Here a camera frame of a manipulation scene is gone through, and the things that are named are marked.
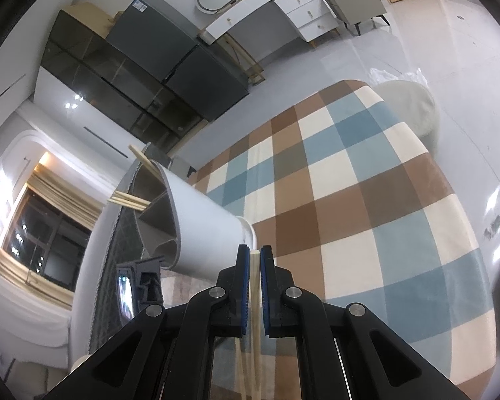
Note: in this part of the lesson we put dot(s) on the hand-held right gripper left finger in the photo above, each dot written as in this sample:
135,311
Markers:
246,300

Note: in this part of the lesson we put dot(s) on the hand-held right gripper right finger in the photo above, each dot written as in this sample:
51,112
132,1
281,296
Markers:
264,300

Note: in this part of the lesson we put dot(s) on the light wooden chopstick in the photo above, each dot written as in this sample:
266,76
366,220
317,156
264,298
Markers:
139,157
255,341
129,201
242,375
127,205
131,198

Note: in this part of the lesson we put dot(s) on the grey white utensil holder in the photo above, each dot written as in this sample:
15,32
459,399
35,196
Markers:
200,225

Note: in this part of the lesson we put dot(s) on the grey mattress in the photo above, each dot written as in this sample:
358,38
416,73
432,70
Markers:
125,233

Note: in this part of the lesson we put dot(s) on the dark window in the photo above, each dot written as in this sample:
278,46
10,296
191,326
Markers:
58,254

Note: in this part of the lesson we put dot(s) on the beige curtain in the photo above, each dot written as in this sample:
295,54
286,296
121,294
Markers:
12,264
66,200

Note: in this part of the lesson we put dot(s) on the checkered tablecloth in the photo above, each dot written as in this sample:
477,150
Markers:
358,216

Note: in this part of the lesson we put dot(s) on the white wardrobe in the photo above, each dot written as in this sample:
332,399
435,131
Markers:
66,121

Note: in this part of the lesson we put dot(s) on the dark glass display cabinet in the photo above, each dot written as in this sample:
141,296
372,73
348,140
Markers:
87,62

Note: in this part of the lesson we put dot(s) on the clear plastic wrap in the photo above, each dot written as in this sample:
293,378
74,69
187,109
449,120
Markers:
383,76

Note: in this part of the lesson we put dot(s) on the dark grey refrigerator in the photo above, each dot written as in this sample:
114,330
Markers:
150,29

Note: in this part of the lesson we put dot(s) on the cardboard box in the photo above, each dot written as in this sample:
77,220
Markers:
114,23

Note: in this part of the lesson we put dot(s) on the light wooden cabinet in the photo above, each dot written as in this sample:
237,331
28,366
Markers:
87,14

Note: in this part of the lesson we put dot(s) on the white dressing table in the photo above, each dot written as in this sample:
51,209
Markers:
241,14

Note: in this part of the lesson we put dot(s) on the gold frame stool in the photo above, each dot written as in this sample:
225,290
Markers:
256,78

